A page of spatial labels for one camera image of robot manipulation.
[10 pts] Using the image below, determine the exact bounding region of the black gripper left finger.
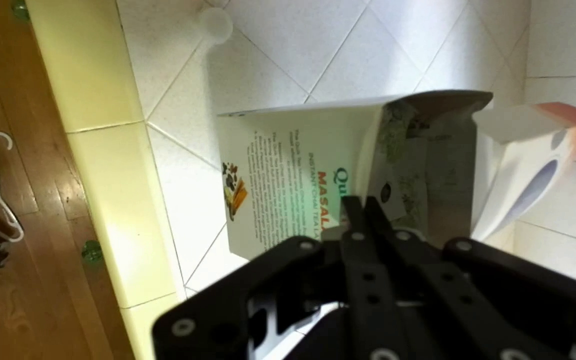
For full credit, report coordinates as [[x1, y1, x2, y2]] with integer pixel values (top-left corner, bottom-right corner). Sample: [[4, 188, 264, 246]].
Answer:
[[152, 196, 396, 360]]

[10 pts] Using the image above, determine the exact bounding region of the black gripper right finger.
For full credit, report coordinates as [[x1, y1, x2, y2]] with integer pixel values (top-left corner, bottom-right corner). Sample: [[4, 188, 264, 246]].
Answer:
[[363, 199, 576, 360]]

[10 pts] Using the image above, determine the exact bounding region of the white Quik Tea box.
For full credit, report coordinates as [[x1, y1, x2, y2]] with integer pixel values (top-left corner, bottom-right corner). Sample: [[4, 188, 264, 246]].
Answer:
[[216, 88, 576, 264]]

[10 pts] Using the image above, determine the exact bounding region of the small green floor object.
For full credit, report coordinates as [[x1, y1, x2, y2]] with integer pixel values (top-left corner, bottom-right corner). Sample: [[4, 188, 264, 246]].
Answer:
[[9, 0, 32, 20], [77, 239, 105, 271]]

